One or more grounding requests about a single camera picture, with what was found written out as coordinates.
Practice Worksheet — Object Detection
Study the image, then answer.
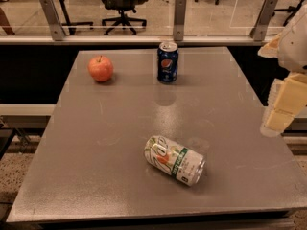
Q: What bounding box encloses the black stand base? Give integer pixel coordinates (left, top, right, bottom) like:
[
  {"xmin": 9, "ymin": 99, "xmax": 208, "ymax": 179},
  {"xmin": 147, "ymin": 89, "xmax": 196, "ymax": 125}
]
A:
[{"xmin": 59, "ymin": 0, "xmax": 93, "ymax": 35}]

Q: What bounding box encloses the red apple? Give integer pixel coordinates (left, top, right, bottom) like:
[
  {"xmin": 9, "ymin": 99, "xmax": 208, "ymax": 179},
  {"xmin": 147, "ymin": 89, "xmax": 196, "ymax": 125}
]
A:
[{"xmin": 87, "ymin": 56, "xmax": 113, "ymax": 82}]

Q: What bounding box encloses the black office chair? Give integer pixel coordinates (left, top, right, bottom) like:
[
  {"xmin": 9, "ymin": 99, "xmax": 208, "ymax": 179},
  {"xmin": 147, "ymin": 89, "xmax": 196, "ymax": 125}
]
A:
[{"xmin": 101, "ymin": 0, "xmax": 149, "ymax": 35}]

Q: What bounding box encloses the metal railing bracket middle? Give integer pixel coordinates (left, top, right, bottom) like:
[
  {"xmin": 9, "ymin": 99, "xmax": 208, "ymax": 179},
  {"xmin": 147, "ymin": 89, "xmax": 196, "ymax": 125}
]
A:
[{"xmin": 173, "ymin": 0, "xmax": 186, "ymax": 41}]

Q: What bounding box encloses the white green 7up can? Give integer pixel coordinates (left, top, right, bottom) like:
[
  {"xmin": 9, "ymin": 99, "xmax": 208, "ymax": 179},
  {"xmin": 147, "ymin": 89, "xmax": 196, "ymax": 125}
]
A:
[{"xmin": 144, "ymin": 135, "xmax": 205, "ymax": 186}]

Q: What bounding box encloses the grey square table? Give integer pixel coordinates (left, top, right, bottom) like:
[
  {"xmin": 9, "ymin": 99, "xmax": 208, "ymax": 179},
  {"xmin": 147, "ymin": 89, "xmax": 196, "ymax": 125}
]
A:
[{"xmin": 9, "ymin": 47, "xmax": 307, "ymax": 225}]

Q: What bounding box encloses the metal railing bracket left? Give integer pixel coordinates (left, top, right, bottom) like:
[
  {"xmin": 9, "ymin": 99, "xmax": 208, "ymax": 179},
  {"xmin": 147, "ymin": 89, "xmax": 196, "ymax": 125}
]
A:
[{"xmin": 39, "ymin": 0, "xmax": 65, "ymax": 41}]

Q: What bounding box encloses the metal railing bracket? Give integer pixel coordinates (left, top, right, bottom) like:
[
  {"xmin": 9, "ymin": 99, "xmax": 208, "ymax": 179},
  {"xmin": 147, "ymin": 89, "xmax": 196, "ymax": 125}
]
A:
[
  {"xmin": 250, "ymin": 0, "xmax": 278, "ymax": 41},
  {"xmin": 39, "ymin": 0, "xmax": 65, "ymax": 41},
  {"xmin": 173, "ymin": 0, "xmax": 186, "ymax": 41}
]

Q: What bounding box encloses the blue pepsi can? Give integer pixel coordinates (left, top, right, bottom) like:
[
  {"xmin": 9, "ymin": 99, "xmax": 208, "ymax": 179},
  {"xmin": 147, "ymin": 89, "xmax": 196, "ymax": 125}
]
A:
[{"xmin": 157, "ymin": 42, "xmax": 178, "ymax": 83}]

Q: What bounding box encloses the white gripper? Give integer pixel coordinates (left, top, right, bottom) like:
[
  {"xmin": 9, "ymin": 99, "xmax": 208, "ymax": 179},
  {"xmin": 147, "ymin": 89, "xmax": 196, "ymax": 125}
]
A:
[{"xmin": 258, "ymin": 5, "xmax": 307, "ymax": 137}]

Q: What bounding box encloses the metal railing bracket right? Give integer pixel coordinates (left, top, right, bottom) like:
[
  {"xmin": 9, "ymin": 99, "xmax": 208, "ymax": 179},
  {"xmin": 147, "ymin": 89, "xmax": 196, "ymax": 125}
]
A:
[{"xmin": 250, "ymin": 0, "xmax": 278, "ymax": 41}]

